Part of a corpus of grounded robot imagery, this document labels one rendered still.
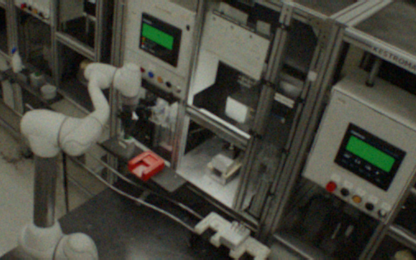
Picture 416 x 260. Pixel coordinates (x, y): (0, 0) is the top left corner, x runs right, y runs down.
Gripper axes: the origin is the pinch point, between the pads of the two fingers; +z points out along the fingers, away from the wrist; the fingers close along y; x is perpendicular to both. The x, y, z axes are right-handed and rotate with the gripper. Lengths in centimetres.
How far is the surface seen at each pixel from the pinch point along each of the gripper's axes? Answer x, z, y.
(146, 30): -7, -59, -1
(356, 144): -7, -57, -112
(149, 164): -0.5, 12.2, -17.2
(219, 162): -23, 4, -47
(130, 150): 0.7, 9.5, -3.9
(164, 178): -1.4, 15.7, -27.7
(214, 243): 10, 21, -72
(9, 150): -5, 107, 143
